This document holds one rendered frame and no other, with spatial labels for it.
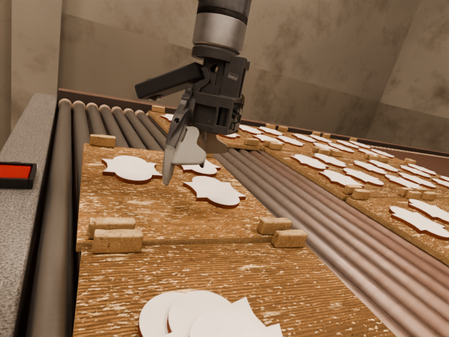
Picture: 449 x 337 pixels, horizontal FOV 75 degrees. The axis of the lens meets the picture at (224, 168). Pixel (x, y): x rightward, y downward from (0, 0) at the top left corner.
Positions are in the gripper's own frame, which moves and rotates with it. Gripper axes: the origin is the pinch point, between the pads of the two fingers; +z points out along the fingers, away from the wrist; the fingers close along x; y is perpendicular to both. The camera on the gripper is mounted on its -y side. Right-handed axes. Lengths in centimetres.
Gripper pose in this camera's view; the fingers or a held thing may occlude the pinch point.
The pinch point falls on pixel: (182, 174)
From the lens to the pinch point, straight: 49.3
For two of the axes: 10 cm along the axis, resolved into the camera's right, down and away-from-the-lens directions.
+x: 2.8, -1.7, 9.5
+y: 9.4, 2.5, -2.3
